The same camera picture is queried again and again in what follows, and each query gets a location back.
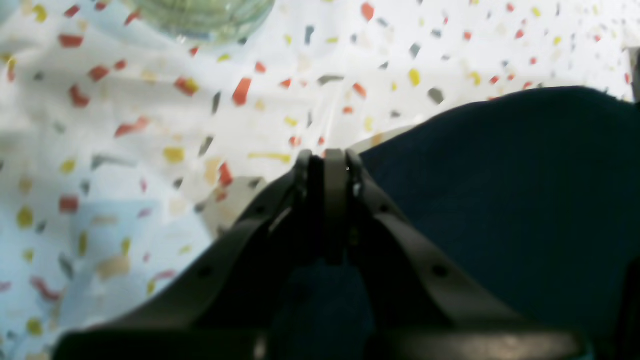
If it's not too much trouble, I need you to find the black t-shirt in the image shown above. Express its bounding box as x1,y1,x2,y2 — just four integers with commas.
270,86,640,360

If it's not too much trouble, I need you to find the terrazzo pattern tablecloth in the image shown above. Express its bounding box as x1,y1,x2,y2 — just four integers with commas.
1,0,639,360

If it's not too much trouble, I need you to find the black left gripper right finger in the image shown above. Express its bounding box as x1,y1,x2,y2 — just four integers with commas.
324,149,586,360

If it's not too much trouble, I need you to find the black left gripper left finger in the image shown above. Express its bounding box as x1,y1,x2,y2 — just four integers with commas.
53,150,326,360

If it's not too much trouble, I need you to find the clear glass bottle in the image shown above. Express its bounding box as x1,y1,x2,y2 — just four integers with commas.
123,0,275,44

